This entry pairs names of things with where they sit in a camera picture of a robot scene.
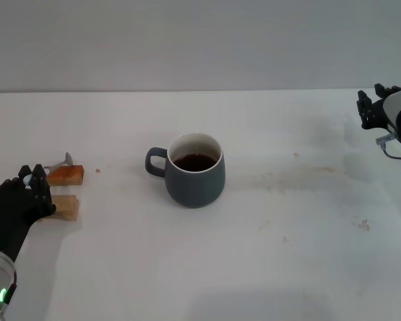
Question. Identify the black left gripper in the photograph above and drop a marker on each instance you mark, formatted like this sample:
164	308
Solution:
10	214

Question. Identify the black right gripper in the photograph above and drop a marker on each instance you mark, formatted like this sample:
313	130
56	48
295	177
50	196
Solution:
377	113

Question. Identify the grey ceramic mug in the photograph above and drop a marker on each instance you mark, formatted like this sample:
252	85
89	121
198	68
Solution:
195	189

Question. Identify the dark orange wooden block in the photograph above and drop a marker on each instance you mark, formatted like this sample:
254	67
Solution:
70	175

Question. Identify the light notched wooden block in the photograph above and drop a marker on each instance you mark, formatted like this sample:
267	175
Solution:
68	205

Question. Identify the dark coffee liquid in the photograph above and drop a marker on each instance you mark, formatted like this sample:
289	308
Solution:
195	163

